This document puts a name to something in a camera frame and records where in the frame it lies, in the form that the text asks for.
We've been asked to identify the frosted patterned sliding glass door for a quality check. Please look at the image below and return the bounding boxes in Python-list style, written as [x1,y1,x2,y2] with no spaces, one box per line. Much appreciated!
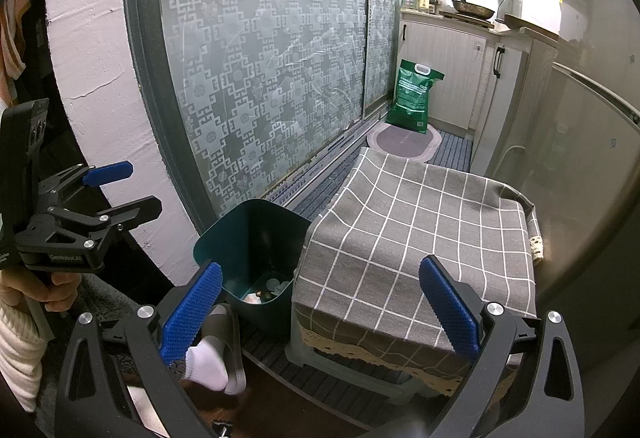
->
[122,0,417,231]

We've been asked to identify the grey fleece cloth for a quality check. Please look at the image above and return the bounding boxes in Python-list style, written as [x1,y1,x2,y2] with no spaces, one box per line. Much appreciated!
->
[35,268,168,334]

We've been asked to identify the metal frying pan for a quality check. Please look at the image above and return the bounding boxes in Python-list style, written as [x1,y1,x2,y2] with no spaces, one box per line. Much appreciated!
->
[450,0,497,20]

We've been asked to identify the green rice bag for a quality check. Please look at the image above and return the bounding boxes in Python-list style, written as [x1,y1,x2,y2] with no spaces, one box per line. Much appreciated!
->
[385,59,446,135]

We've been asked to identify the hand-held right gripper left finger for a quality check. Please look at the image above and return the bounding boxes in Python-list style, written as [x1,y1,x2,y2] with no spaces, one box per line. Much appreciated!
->
[54,261,223,438]

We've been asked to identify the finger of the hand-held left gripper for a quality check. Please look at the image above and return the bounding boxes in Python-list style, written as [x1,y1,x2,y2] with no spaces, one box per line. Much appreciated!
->
[37,161,135,208]
[30,195,164,246]

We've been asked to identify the white kitchen cabinets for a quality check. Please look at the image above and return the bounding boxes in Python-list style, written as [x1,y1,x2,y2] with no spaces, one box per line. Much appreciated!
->
[397,11,559,141]

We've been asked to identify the person's white sock foot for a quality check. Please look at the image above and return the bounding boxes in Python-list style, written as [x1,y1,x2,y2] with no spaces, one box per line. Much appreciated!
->
[184,338,229,392]

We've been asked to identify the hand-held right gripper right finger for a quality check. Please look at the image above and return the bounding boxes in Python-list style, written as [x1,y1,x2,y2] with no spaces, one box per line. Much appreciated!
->
[419,255,586,438]

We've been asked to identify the grey oval floor mat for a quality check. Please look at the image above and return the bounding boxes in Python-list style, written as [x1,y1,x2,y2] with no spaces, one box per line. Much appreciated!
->
[366,121,442,165]

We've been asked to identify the person's left hand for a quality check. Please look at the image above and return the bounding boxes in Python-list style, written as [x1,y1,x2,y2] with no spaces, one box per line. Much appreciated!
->
[0,268,77,316]

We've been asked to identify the grey plastic stool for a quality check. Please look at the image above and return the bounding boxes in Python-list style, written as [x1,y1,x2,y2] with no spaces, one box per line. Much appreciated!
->
[284,328,426,406]

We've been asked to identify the wooden cutting board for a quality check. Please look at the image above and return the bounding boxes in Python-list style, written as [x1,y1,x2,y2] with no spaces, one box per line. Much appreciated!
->
[502,13,537,32]

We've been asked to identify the person's left forearm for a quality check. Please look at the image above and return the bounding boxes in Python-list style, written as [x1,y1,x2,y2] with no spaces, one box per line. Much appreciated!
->
[0,303,49,412]

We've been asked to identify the grey checked tablecloth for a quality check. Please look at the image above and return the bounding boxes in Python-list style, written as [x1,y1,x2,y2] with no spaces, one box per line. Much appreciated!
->
[290,147,547,400]

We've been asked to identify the orange striped towel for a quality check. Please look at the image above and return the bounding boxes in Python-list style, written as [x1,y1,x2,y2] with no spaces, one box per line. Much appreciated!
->
[0,0,32,95]

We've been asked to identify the teal plastic waste bin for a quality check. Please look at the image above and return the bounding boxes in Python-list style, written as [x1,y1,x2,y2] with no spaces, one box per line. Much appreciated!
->
[192,198,312,338]

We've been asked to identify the grey slipper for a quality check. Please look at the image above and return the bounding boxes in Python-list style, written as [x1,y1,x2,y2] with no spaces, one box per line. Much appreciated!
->
[199,303,247,395]

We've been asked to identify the white refrigerator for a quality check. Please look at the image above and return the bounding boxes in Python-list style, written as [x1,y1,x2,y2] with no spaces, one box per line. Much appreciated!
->
[470,0,640,369]

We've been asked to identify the white power cable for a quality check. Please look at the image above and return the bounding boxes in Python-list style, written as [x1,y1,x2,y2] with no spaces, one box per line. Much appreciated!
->
[486,145,527,180]

